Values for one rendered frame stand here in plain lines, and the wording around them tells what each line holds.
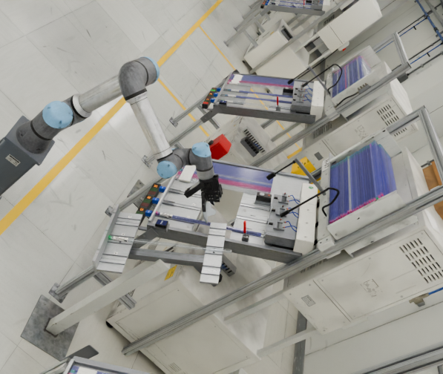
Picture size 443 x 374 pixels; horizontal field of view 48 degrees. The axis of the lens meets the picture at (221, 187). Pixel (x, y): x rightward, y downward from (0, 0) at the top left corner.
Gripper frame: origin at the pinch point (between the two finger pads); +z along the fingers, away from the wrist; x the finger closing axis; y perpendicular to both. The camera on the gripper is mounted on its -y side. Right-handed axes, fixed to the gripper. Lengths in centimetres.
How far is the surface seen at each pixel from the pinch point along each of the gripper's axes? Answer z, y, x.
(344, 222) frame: -2, 61, -11
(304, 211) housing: 9.3, 42.1, 15.1
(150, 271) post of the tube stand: 5.8, -19.1, -33.6
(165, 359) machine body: 89, -38, -10
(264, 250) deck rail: 13.3, 25.6, -9.9
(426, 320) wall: 144, 111, 80
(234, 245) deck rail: 10.4, 12.1, -9.9
